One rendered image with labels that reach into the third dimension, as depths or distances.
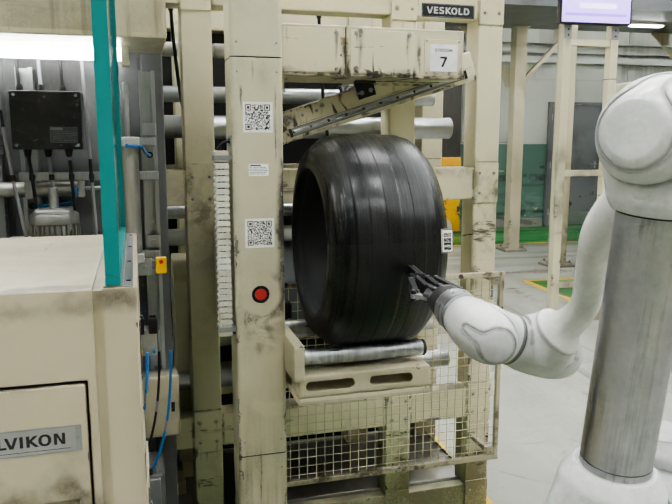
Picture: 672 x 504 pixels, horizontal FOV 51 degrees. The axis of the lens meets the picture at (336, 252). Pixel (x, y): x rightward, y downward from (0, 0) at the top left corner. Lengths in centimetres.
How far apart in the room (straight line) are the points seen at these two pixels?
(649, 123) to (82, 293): 71
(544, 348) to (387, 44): 111
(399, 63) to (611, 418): 139
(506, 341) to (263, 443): 85
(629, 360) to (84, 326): 71
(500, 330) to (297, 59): 108
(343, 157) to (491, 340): 66
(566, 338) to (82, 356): 88
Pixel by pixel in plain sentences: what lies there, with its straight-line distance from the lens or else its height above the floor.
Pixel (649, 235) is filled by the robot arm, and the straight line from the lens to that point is 97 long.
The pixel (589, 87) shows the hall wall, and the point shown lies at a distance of 1294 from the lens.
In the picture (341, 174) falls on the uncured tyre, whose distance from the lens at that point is 171.
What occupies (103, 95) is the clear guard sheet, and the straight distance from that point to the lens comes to 92.
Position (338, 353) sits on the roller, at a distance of 183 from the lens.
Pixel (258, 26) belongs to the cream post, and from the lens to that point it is 180.
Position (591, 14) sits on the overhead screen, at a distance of 592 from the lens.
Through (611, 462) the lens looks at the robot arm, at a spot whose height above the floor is 101.
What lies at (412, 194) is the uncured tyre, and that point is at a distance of 172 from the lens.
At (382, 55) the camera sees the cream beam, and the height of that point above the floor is 170.
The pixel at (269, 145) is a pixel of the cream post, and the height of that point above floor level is 144.
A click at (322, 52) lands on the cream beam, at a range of 210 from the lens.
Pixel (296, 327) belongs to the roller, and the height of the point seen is 91.
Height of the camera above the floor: 145
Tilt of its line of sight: 9 degrees down
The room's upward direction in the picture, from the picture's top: straight up
